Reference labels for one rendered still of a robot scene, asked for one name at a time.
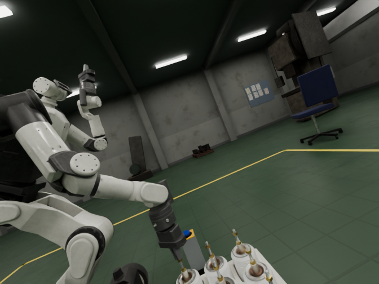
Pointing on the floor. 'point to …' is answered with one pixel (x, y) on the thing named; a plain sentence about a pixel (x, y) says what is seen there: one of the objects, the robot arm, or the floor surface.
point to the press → (300, 56)
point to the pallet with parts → (202, 151)
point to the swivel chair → (317, 97)
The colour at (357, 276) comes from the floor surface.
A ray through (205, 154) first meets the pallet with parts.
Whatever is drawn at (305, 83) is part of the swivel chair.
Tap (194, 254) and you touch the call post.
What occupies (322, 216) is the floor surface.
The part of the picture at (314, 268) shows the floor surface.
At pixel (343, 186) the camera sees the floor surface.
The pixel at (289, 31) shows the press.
